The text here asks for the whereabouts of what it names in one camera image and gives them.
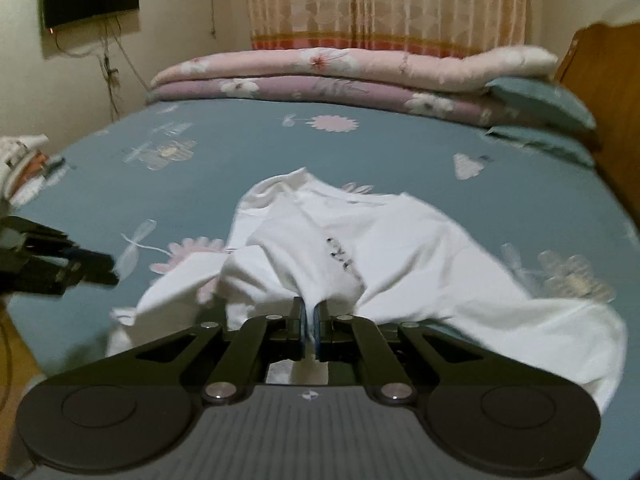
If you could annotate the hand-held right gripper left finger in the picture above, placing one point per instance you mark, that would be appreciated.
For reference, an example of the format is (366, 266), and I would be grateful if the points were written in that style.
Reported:
(300, 327)

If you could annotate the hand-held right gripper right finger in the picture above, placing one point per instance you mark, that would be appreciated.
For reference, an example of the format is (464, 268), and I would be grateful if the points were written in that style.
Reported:
(318, 327)

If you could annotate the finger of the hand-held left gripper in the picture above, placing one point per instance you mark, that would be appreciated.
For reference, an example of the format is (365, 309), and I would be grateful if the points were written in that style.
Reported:
(95, 267)

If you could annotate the white long-sleeved shirt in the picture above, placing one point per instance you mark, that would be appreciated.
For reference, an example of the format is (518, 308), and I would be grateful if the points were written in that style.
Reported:
(410, 260)

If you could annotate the pile of light clothes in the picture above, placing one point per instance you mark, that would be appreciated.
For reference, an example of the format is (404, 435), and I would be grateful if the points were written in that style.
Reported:
(20, 155)

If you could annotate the bed with teal floral sheet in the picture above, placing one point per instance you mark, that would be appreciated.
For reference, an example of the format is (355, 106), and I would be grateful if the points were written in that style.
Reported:
(250, 160)

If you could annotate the purple floral quilt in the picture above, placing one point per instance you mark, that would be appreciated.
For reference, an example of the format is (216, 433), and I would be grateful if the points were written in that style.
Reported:
(300, 89)

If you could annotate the pink floral quilt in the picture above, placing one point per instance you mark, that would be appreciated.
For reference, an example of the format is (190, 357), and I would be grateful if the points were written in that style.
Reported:
(350, 62)

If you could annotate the teal pillow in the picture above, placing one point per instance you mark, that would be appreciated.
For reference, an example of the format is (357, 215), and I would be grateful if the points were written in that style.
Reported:
(545, 145)
(545, 100)

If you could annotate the orange patterned curtain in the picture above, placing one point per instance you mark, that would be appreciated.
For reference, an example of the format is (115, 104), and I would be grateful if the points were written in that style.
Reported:
(385, 5)

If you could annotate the wooden headboard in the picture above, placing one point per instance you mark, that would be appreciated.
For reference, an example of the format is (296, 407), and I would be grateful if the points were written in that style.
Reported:
(610, 85)

